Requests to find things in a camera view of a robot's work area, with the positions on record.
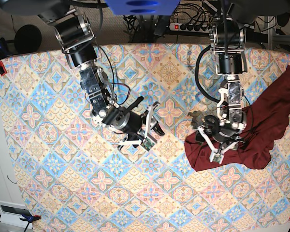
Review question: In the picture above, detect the white power strip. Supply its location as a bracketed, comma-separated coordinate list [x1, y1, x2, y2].
[169, 23, 209, 33]

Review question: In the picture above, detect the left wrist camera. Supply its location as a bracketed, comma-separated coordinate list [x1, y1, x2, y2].
[209, 153, 224, 164]

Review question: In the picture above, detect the dark red t-shirt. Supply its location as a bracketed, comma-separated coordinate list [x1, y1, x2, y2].
[184, 63, 290, 172]

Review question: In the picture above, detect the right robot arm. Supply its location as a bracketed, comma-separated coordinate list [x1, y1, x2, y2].
[0, 0, 165, 139]

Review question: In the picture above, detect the black round stool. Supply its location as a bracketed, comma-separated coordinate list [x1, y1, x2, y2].
[14, 25, 42, 54]

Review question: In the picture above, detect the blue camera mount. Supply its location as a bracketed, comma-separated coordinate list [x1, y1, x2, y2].
[105, 0, 180, 15]

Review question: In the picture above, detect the patterned tile tablecloth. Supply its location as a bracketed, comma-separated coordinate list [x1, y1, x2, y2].
[0, 44, 290, 232]

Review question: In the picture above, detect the blue orange clamp lower left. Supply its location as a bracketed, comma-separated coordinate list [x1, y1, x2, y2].
[0, 213, 41, 232]

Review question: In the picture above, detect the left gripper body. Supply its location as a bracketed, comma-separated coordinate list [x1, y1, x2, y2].
[203, 115, 243, 145]

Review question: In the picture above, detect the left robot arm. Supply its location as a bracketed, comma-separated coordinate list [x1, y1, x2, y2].
[195, 0, 290, 145]

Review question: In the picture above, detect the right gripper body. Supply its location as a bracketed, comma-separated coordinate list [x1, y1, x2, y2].
[102, 96, 144, 136]

